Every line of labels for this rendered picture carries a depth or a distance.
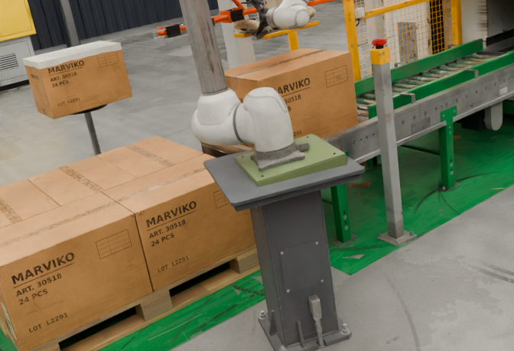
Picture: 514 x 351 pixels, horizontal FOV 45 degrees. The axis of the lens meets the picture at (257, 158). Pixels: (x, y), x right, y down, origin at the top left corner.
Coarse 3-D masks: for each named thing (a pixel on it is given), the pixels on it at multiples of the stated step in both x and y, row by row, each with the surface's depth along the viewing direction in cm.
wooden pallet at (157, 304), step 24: (216, 264) 297; (240, 264) 305; (168, 288) 284; (192, 288) 301; (216, 288) 300; (120, 312) 272; (144, 312) 279; (168, 312) 286; (96, 336) 275; (120, 336) 274
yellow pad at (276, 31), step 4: (308, 24) 309; (312, 24) 310; (316, 24) 312; (276, 28) 302; (280, 28) 304; (300, 28) 306; (268, 32) 299; (272, 32) 299; (276, 32) 298; (280, 32) 299; (284, 32) 301; (288, 32) 302; (264, 36) 297; (268, 36) 296; (272, 36) 297; (276, 36) 299
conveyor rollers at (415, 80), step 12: (456, 60) 433; (468, 60) 434; (480, 60) 426; (432, 72) 418; (444, 72) 410; (396, 84) 399; (408, 84) 393; (420, 84) 394; (360, 96) 390; (372, 96) 382; (360, 108) 366; (360, 120) 342
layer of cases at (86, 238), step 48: (144, 144) 362; (0, 192) 320; (48, 192) 309; (96, 192) 298; (144, 192) 288; (192, 192) 281; (0, 240) 261; (48, 240) 253; (96, 240) 259; (144, 240) 272; (192, 240) 286; (240, 240) 302; (0, 288) 240; (48, 288) 251; (96, 288) 263; (144, 288) 276; (48, 336) 255
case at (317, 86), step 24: (240, 72) 312; (264, 72) 303; (288, 72) 298; (312, 72) 306; (336, 72) 315; (240, 96) 305; (288, 96) 300; (312, 96) 309; (336, 96) 318; (312, 120) 312; (336, 120) 321; (240, 144) 321
